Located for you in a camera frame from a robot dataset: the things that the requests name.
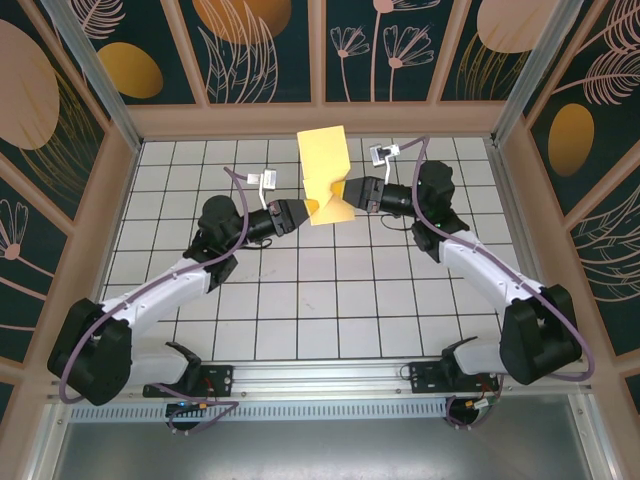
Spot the thin black right gripper cable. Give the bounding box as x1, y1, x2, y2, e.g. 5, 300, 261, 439
381, 214, 417, 233

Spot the yellow cloth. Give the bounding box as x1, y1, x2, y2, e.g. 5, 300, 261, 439
296, 124, 357, 227

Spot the perforated metal cable tray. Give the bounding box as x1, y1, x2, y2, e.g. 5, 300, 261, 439
69, 399, 451, 424

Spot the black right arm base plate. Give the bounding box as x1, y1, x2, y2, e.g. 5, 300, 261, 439
408, 360, 500, 396

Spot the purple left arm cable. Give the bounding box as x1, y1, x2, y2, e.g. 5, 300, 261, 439
58, 166, 251, 436

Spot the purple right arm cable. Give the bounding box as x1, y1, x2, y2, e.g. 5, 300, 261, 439
394, 135, 597, 434

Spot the aluminium side rail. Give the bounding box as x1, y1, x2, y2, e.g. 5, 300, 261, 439
487, 139, 571, 356

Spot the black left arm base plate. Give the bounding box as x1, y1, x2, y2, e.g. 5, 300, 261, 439
143, 363, 235, 399

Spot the grey metal panel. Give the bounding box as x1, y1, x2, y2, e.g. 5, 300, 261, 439
49, 422, 601, 480

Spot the aluminium frame post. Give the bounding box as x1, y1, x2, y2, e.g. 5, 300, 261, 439
39, 0, 144, 151
492, 0, 586, 146

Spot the aluminium mounting rail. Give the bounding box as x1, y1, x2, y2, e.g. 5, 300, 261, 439
47, 355, 594, 401

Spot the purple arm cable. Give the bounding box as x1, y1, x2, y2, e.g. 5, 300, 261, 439
58, 166, 251, 436
394, 135, 597, 434

